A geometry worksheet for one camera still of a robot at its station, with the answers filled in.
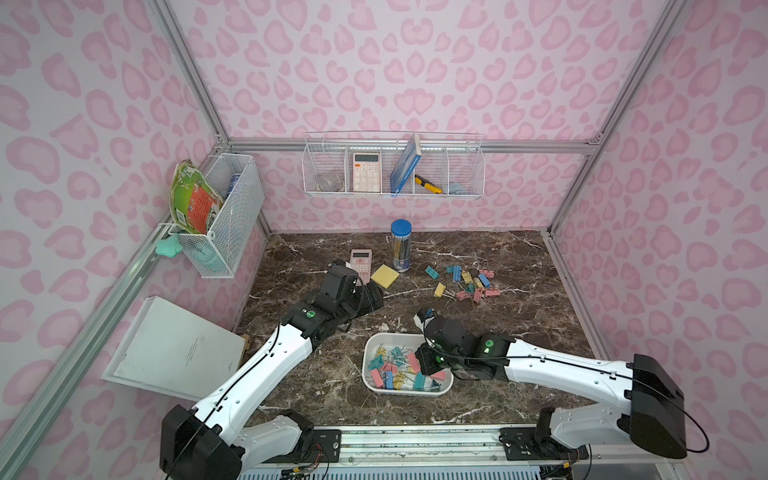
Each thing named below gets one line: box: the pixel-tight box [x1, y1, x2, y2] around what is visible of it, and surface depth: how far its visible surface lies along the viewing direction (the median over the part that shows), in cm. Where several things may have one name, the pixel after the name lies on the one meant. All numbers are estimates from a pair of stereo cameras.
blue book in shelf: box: [389, 134, 422, 197], surface depth 91 cm
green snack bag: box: [170, 160, 224, 235], surface depth 74 cm
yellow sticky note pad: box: [370, 264, 400, 289], surface depth 109 cm
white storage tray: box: [362, 333, 454, 396], surface depth 84 cm
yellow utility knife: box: [414, 174, 443, 194], surface depth 100 cm
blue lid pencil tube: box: [390, 219, 413, 273], surface depth 99 cm
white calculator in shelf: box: [353, 152, 381, 193], surface depth 97 cm
